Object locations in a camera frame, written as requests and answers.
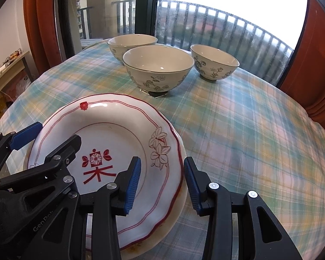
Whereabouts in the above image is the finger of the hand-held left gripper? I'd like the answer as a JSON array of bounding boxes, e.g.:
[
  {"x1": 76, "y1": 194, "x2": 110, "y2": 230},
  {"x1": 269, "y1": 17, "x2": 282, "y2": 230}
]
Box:
[
  {"x1": 0, "y1": 135, "x2": 82, "y2": 195},
  {"x1": 0, "y1": 122, "x2": 43, "y2": 179}
]

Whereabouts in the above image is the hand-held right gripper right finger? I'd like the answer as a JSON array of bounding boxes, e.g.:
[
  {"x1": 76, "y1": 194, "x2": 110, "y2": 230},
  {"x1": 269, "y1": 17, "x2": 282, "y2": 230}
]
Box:
[{"x1": 184, "y1": 156, "x2": 304, "y2": 260}]

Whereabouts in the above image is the scalloped yellow floral plate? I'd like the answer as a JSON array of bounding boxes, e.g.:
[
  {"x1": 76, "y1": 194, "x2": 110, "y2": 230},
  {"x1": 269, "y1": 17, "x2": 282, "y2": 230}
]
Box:
[{"x1": 24, "y1": 106, "x2": 188, "y2": 260}]

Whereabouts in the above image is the black window frame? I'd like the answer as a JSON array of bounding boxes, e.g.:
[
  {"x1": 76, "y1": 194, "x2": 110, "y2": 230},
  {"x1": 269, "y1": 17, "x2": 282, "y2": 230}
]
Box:
[{"x1": 55, "y1": 0, "x2": 161, "y2": 60}]

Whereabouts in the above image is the plaid tablecloth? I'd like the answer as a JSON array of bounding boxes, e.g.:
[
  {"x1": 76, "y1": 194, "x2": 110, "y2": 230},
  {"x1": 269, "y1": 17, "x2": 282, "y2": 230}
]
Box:
[{"x1": 0, "y1": 38, "x2": 325, "y2": 260}]

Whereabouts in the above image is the balcony railing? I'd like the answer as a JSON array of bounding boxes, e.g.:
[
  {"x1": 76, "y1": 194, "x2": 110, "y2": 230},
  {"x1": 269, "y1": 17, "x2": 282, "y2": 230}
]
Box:
[{"x1": 76, "y1": 0, "x2": 294, "y2": 84}]

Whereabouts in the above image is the floral ceramic bowl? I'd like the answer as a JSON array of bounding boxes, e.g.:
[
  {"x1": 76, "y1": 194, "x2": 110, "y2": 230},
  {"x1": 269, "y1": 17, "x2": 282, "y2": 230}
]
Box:
[
  {"x1": 122, "y1": 46, "x2": 194, "y2": 98},
  {"x1": 190, "y1": 44, "x2": 239, "y2": 82},
  {"x1": 107, "y1": 34, "x2": 158, "y2": 65}
]

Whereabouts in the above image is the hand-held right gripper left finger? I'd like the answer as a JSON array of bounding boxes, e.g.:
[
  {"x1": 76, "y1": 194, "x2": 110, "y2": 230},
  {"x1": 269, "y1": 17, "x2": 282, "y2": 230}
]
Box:
[{"x1": 43, "y1": 156, "x2": 142, "y2": 260}]

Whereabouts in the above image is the wooden side desk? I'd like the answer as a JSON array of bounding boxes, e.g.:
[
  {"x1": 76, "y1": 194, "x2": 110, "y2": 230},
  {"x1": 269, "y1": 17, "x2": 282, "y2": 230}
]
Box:
[{"x1": 0, "y1": 50, "x2": 30, "y2": 109}]

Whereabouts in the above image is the orange curtain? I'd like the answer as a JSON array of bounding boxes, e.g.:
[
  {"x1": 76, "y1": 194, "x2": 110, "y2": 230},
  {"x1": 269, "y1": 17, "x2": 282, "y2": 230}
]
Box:
[
  {"x1": 23, "y1": 0, "x2": 71, "y2": 79},
  {"x1": 279, "y1": 0, "x2": 325, "y2": 120}
]

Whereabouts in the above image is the red pattern white plate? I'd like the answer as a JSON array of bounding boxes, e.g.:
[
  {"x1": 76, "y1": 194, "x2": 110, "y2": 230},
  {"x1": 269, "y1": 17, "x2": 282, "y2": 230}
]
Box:
[{"x1": 27, "y1": 93, "x2": 184, "y2": 243}]

